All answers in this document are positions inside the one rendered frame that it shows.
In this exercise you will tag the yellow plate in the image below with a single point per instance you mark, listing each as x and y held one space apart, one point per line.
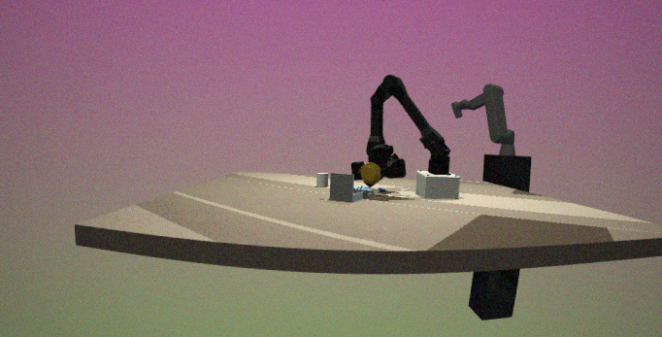
370 173

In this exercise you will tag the white cylinder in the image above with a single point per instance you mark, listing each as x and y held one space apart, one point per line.
322 180

